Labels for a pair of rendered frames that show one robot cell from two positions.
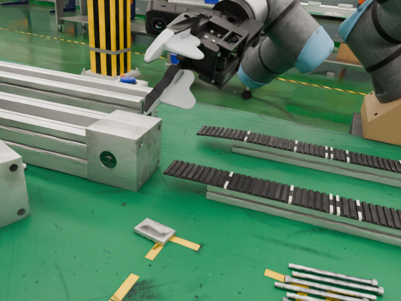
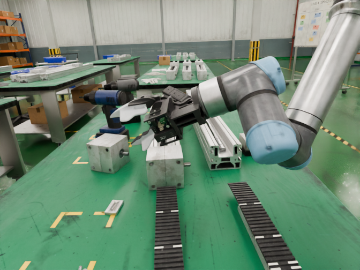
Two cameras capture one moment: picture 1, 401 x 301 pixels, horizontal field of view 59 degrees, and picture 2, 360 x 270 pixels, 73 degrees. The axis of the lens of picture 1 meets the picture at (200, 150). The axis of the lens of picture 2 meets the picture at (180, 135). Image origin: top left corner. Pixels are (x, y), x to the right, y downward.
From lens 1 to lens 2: 0.62 m
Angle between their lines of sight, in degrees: 65
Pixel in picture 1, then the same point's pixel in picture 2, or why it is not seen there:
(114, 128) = (155, 151)
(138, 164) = (150, 175)
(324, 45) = (261, 140)
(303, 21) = (250, 112)
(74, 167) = not seen: hidden behind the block
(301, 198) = (165, 255)
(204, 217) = (137, 220)
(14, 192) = (107, 160)
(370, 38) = not seen: outside the picture
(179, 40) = (130, 110)
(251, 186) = (164, 223)
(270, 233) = (134, 255)
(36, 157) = not seen: hidden behind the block
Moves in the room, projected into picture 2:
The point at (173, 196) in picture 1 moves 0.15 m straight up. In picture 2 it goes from (152, 203) to (148, 150)
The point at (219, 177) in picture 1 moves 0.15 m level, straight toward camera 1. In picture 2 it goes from (168, 208) to (100, 221)
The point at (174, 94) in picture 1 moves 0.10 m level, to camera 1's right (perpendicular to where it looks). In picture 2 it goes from (146, 140) to (156, 158)
